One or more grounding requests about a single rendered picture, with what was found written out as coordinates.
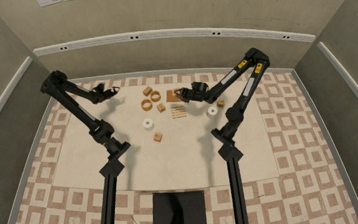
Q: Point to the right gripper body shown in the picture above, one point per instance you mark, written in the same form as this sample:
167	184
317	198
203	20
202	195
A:
187	97

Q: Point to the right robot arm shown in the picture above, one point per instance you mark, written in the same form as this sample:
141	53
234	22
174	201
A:
233	114

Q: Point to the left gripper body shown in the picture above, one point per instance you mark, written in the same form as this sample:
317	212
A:
112	94

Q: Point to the small wooden pallet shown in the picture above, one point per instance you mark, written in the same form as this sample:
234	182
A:
178	111

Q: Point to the brown cardboard box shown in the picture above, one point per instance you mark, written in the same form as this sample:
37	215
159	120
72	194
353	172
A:
175	95
161	107
221	103
157	137

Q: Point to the white tape roll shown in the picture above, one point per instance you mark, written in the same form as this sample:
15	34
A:
212	111
148	124

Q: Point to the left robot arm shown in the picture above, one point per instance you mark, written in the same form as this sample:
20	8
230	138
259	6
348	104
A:
56	86

